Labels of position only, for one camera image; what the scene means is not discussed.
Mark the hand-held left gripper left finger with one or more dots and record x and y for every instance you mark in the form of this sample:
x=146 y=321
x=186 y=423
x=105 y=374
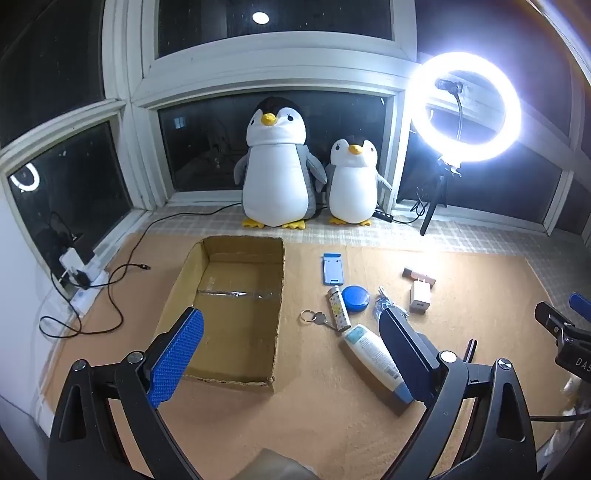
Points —
x=178 y=355

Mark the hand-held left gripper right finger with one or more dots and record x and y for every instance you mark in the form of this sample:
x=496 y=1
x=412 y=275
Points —
x=406 y=350

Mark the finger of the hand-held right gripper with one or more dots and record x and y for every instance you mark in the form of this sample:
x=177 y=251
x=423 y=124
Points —
x=554 y=321
x=581 y=303

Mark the white blue-capped lotion bottle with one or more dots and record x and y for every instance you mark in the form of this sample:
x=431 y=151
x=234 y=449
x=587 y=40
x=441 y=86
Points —
x=369 y=350

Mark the small blue bottle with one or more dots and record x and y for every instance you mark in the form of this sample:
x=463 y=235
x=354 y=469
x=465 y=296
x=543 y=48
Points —
x=381 y=307

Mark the white charger adapter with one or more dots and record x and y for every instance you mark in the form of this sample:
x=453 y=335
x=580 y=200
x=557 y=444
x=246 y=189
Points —
x=419 y=297

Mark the cardboard box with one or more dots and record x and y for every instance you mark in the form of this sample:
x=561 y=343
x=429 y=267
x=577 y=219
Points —
x=235 y=332

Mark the round blue lid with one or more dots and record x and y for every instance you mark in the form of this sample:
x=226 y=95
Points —
x=356 y=299

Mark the pink brown-capped tube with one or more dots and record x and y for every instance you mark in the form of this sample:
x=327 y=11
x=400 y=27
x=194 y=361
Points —
x=418 y=274

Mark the patterned white tube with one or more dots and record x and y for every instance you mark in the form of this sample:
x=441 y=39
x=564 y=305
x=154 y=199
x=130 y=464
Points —
x=338 y=309

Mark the blue phone stand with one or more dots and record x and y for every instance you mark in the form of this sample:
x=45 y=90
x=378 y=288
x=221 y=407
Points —
x=333 y=272

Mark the dark thin stick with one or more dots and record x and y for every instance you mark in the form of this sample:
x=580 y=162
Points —
x=471 y=350

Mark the white power strip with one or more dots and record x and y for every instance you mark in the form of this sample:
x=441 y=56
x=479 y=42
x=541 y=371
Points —
x=90 y=288

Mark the black plug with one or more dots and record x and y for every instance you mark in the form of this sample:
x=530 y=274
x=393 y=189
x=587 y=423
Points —
x=81 y=278

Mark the white plugged-in charger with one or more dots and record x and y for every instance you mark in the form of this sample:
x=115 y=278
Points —
x=74 y=261

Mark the small penguin plush toy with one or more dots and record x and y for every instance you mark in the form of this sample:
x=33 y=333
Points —
x=351 y=189

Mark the large penguin plush toy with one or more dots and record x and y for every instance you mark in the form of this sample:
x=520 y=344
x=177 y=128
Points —
x=277 y=175

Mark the black phone clip holder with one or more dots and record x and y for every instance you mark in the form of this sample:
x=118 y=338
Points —
x=450 y=85

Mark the white-framed window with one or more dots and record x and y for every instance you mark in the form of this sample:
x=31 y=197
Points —
x=277 y=69

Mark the black inline switch box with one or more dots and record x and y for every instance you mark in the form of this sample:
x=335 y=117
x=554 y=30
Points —
x=383 y=216

